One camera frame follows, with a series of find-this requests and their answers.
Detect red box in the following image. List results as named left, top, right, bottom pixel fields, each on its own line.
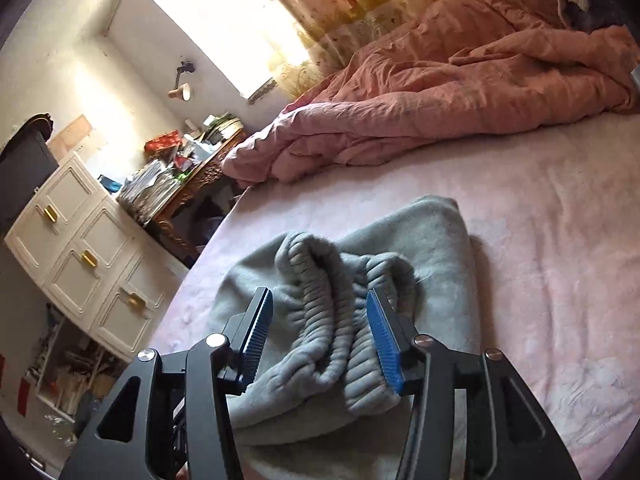
left=144, top=130, right=182, bottom=157

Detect pink bed sheet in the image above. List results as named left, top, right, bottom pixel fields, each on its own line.
left=150, top=112, right=640, bottom=480

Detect white open shelf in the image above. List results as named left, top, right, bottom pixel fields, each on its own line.
left=25, top=305, right=133, bottom=423

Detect grey pants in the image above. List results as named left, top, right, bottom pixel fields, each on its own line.
left=207, top=195, right=473, bottom=446

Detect tree print curtain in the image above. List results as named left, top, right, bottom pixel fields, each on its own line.
left=245, top=0, right=501, bottom=103

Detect stack of papers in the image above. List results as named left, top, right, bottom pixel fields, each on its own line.
left=117, top=160, right=183, bottom=226

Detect white cabinet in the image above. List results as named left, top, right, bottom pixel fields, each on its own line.
left=4, top=152, right=176, bottom=361

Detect paper certificate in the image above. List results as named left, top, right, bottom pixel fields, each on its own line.
left=47, top=115, right=93, bottom=161

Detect dark wooden case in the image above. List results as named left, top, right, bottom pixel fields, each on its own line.
left=0, top=112, right=61, bottom=238

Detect pink wall lamp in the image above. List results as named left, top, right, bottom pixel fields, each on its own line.
left=167, top=61, right=197, bottom=101

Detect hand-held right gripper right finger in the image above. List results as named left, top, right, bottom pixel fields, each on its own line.
left=366, top=287, right=583, bottom=480

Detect stack of books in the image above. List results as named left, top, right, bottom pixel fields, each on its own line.
left=202, top=115, right=245, bottom=143

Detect pink duvet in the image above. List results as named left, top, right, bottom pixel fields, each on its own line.
left=222, top=0, right=640, bottom=183

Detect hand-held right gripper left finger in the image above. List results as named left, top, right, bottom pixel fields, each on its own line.
left=59, top=286, right=275, bottom=480

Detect bright window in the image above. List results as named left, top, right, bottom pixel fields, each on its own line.
left=135, top=0, right=311, bottom=103

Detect carved wooden desk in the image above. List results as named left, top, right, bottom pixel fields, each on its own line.
left=145, top=130, right=248, bottom=268

